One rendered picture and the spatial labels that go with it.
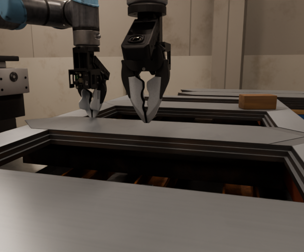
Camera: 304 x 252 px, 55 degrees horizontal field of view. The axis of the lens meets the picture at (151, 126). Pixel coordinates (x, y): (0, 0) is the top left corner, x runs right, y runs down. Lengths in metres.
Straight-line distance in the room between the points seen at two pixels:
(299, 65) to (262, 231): 3.13
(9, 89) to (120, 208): 0.84
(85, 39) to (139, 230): 0.64
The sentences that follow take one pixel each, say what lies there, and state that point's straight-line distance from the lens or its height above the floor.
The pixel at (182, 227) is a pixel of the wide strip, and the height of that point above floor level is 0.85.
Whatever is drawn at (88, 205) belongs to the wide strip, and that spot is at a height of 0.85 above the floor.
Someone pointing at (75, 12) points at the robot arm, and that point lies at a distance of 0.87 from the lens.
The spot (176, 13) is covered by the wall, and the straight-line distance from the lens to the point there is 3.64.
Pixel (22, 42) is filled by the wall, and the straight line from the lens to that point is 4.94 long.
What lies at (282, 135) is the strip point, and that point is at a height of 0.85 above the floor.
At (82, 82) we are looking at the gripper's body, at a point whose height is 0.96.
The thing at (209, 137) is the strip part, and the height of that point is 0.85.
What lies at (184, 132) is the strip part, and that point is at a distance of 0.70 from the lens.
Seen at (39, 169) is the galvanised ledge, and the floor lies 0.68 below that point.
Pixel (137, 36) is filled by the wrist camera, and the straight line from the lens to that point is 0.47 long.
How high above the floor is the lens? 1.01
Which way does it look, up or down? 12 degrees down
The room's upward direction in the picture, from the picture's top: straight up
